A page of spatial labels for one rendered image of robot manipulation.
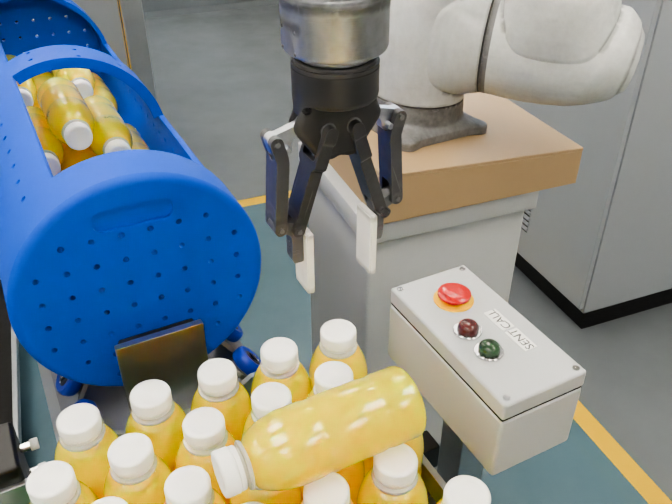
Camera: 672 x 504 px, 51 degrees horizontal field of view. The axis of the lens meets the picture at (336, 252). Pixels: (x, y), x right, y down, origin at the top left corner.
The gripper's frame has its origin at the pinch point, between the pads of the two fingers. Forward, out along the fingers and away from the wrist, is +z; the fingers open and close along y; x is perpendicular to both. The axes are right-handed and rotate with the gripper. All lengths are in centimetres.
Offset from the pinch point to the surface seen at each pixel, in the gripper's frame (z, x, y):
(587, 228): 80, -77, -128
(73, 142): 5, -49, 18
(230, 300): 13.5, -14.0, 7.3
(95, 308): 8.9, -13.9, 22.6
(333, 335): 9.8, 1.2, 0.9
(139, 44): 28, -158, -15
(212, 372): 9.7, 0.6, 14.2
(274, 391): 9.7, 5.8, 9.7
